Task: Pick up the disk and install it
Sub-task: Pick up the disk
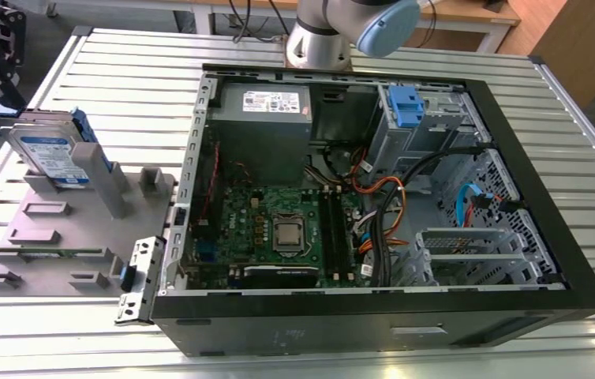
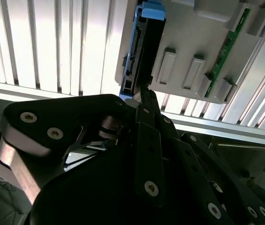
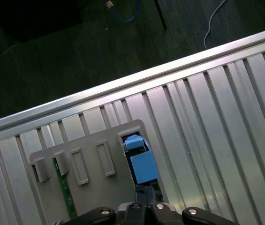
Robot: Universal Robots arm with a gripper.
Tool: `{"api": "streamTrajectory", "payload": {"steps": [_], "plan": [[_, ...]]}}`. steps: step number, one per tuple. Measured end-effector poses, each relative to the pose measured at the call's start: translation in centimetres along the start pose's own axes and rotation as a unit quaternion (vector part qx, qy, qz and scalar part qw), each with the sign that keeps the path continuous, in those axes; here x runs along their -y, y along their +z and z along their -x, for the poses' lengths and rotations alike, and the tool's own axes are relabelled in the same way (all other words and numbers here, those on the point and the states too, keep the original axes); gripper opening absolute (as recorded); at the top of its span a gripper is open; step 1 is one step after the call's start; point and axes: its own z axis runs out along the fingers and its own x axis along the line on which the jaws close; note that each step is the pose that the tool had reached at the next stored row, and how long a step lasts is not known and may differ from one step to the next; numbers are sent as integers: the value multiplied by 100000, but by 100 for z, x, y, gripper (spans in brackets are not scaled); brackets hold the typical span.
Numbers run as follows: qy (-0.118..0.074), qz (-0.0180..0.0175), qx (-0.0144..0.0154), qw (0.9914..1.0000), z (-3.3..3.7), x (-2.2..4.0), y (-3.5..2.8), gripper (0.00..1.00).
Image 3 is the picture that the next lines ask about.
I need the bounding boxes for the hard disk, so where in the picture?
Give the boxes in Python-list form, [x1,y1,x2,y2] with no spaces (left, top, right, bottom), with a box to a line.
[121,134,165,204]

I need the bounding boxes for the thin black pole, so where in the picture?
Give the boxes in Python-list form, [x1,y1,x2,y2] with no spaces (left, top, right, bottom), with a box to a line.
[154,0,167,30]

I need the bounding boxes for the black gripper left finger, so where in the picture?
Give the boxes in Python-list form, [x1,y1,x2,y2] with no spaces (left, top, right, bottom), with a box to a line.
[64,184,148,225]

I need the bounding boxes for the green RAM stick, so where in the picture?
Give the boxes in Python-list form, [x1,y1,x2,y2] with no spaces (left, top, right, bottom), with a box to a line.
[52,157,78,218]

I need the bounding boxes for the grey parts rack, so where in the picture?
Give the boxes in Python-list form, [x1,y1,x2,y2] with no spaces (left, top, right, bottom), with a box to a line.
[29,119,168,225]

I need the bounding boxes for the blue floor cable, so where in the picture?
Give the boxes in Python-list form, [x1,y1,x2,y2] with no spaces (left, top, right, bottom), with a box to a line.
[103,0,142,23]

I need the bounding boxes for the white floor cable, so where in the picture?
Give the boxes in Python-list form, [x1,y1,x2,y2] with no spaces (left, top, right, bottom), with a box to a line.
[204,0,227,48]

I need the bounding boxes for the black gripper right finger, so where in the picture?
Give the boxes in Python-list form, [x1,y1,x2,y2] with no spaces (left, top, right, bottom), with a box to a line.
[146,184,239,225]

